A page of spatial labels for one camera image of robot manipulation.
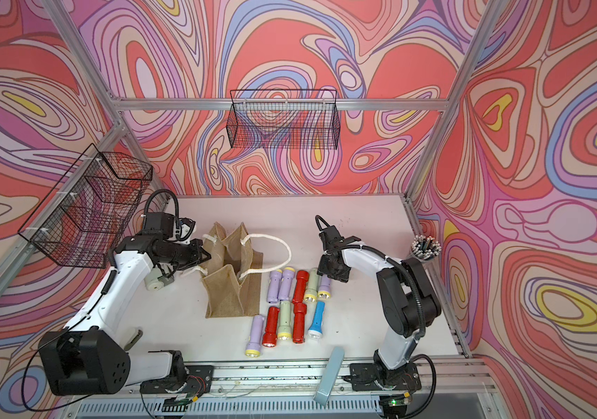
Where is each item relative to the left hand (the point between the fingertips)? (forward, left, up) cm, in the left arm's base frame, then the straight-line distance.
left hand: (212, 255), depth 81 cm
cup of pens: (+4, -69, -1) cm, 69 cm away
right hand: (-1, -38, -15) cm, 41 cm away
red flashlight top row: (-1, -28, -14) cm, 32 cm away
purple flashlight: (-2, -19, -14) cm, 23 cm away
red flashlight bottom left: (-20, -18, -14) cm, 31 cm away
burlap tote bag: (-10, -9, +3) cm, 14 cm away
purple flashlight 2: (-4, -36, -14) cm, 39 cm away
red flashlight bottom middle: (-12, -27, -14) cm, 33 cm away
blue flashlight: (-18, -33, -14) cm, 40 cm away
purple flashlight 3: (-23, -14, -14) cm, 30 cm away
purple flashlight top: (-4, -23, -14) cm, 27 cm away
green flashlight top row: (-7, -31, -13) cm, 34 cm away
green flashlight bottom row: (-19, -23, -13) cm, 33 cm away
